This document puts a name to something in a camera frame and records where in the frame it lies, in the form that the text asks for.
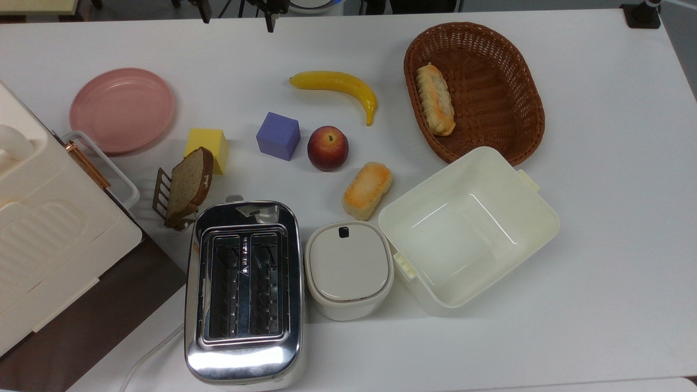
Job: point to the black tripod leg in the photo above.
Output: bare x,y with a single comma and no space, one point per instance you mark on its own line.
204,11

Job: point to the red apple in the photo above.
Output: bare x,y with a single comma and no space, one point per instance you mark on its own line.
328,148

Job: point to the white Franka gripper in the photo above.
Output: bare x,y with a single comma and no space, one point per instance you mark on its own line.
271,5

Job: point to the small golden bread loaf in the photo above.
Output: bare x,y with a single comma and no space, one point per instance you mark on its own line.
367,189

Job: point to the pink plate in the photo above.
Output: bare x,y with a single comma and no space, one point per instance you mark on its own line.
122,110

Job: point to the purple foam cube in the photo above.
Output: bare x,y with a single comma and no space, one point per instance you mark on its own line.
277,136

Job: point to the white oven appliance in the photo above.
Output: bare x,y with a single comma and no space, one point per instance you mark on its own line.
49,239

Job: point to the brown bread slice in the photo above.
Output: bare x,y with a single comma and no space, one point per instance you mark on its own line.
188,185

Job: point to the large white open container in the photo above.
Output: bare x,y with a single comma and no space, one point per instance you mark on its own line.
468,234

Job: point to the long baguette bread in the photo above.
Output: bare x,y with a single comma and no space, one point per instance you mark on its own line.
435,100

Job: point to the dark brown base board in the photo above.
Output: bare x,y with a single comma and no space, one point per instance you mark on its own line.
109,321

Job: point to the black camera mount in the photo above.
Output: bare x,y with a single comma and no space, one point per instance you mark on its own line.
642,15

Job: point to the yellow foam cube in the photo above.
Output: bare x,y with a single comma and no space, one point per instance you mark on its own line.
207,142

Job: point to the brown wicker basket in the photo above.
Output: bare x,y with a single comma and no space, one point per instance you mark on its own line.
493,92

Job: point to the yellow banana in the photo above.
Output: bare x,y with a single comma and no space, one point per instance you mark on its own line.
340,83

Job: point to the chrome two-slot toaster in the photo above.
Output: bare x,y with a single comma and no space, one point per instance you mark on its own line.
245,359

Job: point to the pale yellow side table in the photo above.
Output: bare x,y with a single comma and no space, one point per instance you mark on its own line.
35,5

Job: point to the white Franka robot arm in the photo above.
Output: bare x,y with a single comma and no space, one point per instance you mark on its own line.
316,5

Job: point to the small white lidded container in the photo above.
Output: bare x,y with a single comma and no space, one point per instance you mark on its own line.
348,269

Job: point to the copper latch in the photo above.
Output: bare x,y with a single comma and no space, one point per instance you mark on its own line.
87,165

